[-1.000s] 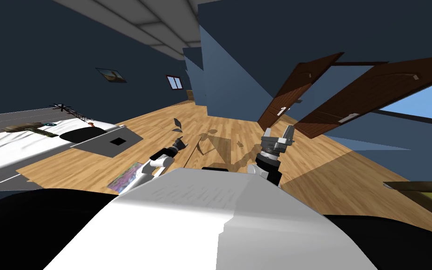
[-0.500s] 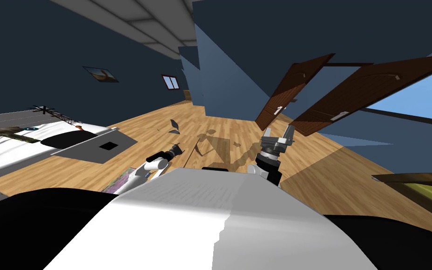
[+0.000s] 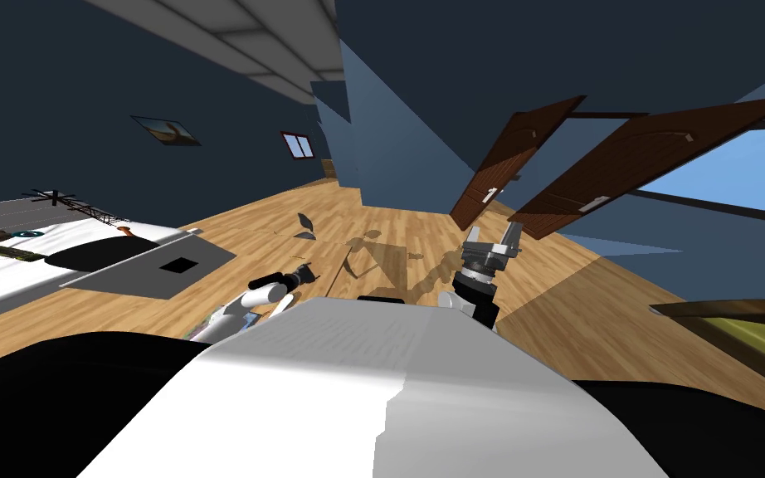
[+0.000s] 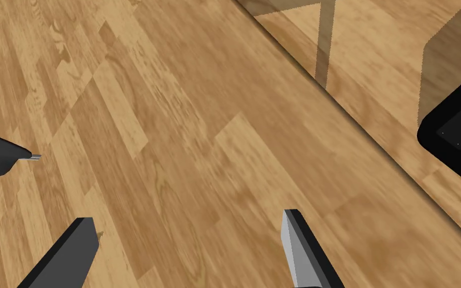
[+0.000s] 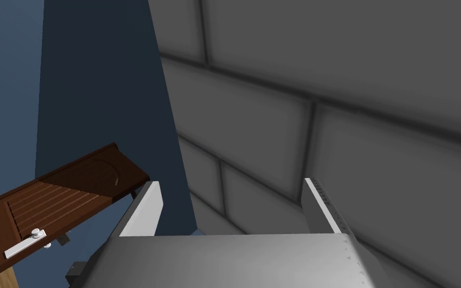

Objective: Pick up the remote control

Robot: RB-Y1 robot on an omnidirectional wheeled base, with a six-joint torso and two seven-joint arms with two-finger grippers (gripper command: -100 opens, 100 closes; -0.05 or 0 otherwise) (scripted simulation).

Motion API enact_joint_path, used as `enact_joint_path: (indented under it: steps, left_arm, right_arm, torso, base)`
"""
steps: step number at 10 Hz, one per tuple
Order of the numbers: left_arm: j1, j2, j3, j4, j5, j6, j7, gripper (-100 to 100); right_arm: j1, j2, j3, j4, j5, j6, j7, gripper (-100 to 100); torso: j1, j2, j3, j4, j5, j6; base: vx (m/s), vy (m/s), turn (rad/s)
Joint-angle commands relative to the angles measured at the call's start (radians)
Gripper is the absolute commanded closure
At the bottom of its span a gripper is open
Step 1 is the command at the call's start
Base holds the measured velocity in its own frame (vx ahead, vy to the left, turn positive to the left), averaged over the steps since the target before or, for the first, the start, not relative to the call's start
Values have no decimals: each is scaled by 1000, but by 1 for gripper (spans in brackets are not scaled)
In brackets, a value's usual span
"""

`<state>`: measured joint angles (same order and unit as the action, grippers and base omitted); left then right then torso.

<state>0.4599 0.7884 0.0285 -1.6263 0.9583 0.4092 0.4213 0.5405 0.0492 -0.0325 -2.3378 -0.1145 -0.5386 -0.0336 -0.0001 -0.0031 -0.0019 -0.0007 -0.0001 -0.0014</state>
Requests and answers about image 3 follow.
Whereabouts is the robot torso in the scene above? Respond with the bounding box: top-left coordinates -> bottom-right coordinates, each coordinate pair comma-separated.
76,295 -> 670,478

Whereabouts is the framed wall picture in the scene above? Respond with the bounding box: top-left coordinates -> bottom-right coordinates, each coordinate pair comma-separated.
129,115 -> 203,148

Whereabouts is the brown and green furniture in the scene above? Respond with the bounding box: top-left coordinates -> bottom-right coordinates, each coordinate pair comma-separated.
647,298 -> 765,407

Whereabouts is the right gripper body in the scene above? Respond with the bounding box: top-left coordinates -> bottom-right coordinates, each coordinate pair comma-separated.
460,239 -> 523,277

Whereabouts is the small red-framed window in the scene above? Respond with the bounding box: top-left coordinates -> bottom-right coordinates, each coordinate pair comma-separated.
280,130 -> 317,161

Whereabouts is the brown wooden door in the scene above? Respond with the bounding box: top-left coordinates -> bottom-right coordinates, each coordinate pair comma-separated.
449,95 -> 587,233
508,92 -> 765,241

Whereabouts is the large window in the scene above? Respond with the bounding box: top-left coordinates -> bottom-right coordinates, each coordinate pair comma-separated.
627,124 -> 765,220

